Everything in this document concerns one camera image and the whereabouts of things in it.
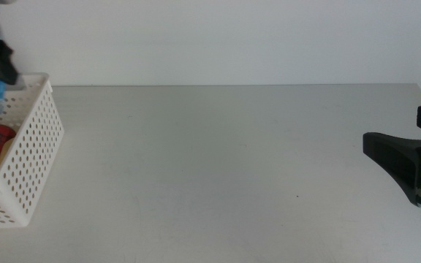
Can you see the white perforated plastic basket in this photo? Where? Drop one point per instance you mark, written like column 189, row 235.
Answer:
column 31, row 146

